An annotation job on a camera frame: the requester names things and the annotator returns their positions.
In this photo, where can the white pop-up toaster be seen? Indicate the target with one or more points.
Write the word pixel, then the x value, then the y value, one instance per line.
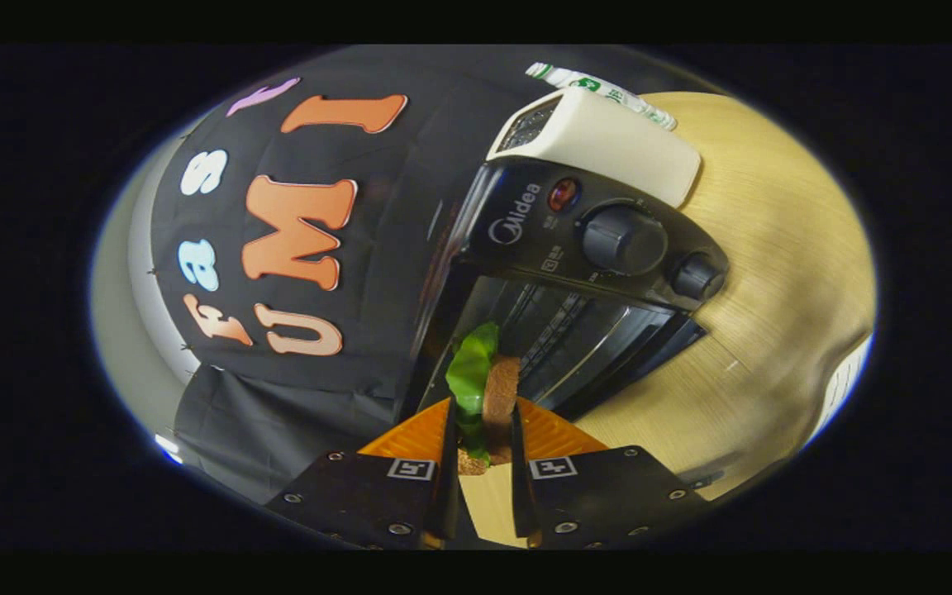
pixel 608 140

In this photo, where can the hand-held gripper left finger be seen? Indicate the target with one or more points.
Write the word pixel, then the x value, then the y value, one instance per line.
pixel 445 487

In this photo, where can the small white plastic bottle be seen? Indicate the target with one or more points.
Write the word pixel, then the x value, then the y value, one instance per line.
pixel 616 92

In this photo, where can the black backdrop cloth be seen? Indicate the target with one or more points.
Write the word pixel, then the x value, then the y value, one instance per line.
pixel 393 182

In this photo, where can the black toaster oven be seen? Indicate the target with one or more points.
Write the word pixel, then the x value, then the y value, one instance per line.
pixel 525 223

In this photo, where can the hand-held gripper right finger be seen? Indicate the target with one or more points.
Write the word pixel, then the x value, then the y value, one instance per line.
pixel 523 496

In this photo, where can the lettuce sandwich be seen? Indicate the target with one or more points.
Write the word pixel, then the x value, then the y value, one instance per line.
pixel 499 397

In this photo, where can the white plate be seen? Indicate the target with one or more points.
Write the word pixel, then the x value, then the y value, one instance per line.
pixel 844 388

